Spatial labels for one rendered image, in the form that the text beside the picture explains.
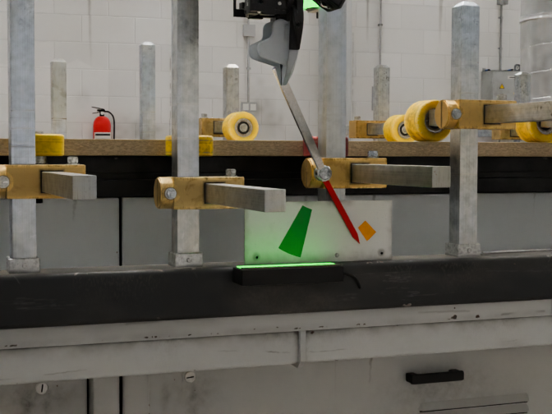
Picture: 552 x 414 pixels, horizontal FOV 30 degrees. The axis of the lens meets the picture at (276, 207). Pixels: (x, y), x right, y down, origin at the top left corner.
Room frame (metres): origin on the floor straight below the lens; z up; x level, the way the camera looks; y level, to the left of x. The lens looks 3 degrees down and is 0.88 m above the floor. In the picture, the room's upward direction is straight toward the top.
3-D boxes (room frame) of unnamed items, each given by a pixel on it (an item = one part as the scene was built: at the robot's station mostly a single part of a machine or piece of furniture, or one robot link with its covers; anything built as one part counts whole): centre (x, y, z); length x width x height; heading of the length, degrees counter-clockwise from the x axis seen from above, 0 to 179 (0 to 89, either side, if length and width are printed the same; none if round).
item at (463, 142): (1.79, -0.33, 0.90); 0.03 x 0.03 x 0.48; 21
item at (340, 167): (1.71, -0.11, 0.85); 0.13 x 0.06 x 0.05; 111
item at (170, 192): (1.62, 0.12, 0.82); 0.13 x 0.06 x 0.05; 111
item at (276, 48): (1.47, 0.00, 1.02); 0.06 x 0.03 x 0.09; 112
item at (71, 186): (1.47, 0.31, 0.83); 0.43 x 0.03 x 0.04; 21
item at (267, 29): (1.50, 0.01, 1.02); 0.06 x 0.03 x 0.09; 112
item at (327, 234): (1.67, -0.07, 0.75); 0.26 x 0.01 x 0.10; 111
